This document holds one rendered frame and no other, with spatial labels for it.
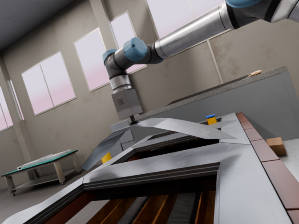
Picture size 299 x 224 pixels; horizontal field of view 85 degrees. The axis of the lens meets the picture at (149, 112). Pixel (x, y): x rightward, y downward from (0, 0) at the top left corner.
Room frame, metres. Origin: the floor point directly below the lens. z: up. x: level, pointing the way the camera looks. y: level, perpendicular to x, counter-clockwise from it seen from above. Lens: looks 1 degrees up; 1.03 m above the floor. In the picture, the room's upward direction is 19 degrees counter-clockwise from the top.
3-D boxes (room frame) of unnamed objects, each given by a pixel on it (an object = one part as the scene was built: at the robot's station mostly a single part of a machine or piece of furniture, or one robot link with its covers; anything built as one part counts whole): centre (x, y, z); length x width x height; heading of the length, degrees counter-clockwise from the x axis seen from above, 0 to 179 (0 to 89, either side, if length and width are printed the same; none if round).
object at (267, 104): (1.36, -0.37, 0.51); 1.30 x 0.04 x 1.01; 65
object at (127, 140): (3.91, 0.55, 0.53); 1.08 x 0.72 x 1.07; 71
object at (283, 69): (1.62, -0.49, 1.03); 1.30 x 0.60 x 0.04; 65
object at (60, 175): (4.84, 3.57, 0.41); 2.25 x 0.88 x 0.82; 71
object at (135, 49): (0.60, -0.01, 1.26); 0.11 x 0.11 x 0.08; 48
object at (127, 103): (0.66, 0.08, 1.10); 0.10 x 0.09 x 0.16; 64
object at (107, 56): (0.65, 0.07, 1.26); 0.09 x 0.08 x 0.11; 48
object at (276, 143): (0.75, -0.50, 0.71); 0.10 x 0.06 x 0.05; 144
